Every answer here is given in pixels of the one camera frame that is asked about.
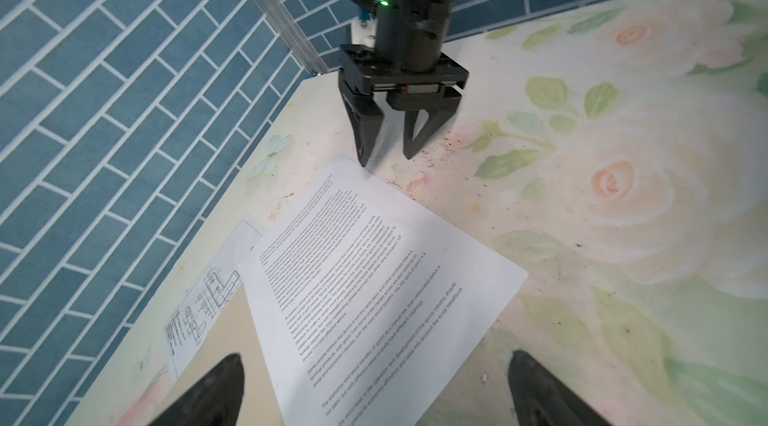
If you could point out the white technical drawing sheet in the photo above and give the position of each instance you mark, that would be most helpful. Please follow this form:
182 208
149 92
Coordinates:
218 280

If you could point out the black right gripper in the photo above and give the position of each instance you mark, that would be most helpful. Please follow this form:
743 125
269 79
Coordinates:
405 60

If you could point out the aluminium left corner post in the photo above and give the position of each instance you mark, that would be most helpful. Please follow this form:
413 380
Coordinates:
287 28

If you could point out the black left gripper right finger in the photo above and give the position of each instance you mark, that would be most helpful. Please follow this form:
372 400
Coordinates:
540 398

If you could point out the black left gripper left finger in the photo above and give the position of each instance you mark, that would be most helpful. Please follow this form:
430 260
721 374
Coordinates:
215 399

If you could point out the white printed text sheet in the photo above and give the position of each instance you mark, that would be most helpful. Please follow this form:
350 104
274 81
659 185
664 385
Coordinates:
366 304

